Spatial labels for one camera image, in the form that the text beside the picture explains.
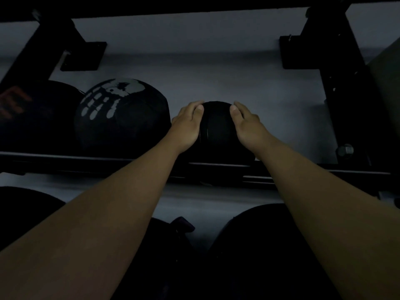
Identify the grey plyo box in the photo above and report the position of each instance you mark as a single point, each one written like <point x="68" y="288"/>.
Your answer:
<point x="387" y="81"/>

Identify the stitched panel black medicine ball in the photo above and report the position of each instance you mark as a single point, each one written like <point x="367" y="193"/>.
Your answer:
<point x="156" y="259"/>

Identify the person's right forearm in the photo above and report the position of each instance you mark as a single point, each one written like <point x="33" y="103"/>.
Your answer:
<point x="337" y="221"/>

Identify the person's right hand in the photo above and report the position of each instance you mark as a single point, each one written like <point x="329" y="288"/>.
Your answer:
<point x="251" y="131"/>

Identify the ball with red handprint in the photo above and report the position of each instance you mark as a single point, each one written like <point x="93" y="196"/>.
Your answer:
<point x="31" y="121"/>

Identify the ball with white handprint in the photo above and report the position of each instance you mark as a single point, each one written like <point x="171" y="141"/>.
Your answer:
<point x="125" y="121"/>

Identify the person's left forearm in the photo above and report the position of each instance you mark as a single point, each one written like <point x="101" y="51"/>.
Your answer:
<point x="87" y="221"/>

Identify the small black slam ball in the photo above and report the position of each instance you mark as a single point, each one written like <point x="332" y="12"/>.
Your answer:
<point x="217" y="134"/>

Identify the person's left hand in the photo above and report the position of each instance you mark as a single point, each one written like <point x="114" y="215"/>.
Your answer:
<point x="186" y="128"/>

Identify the black steel storage rack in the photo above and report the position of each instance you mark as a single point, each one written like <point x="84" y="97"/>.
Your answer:
<point x="350" y="90"/>

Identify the large plain black medicine ball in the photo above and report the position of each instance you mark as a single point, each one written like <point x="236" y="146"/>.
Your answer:
<point x="25" y="212"/>
<point x="265" y="256"/>

